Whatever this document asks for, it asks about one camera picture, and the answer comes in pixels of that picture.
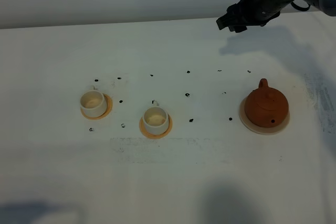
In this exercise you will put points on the orange coaster left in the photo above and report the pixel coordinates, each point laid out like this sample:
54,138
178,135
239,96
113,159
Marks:
109,103

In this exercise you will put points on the orange coaster middle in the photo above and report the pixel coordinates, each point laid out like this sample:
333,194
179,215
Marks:
152,136

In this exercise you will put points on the white teacup middle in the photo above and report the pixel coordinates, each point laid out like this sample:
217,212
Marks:
156,119

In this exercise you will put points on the white teacup left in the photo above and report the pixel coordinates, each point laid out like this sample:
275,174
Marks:
93,103

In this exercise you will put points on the white teacup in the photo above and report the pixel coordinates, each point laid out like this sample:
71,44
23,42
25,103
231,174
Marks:
156,119
93,103

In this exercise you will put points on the beige round teapot coaster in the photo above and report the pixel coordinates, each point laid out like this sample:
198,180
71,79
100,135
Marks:
258,129

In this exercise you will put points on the brown clay teapot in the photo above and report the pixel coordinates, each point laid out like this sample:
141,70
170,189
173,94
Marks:
265,106

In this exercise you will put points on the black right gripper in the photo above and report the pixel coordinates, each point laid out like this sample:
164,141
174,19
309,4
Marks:
250,13

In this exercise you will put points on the orange coaster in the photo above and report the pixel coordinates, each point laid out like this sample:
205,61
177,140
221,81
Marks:
109,103
152,136

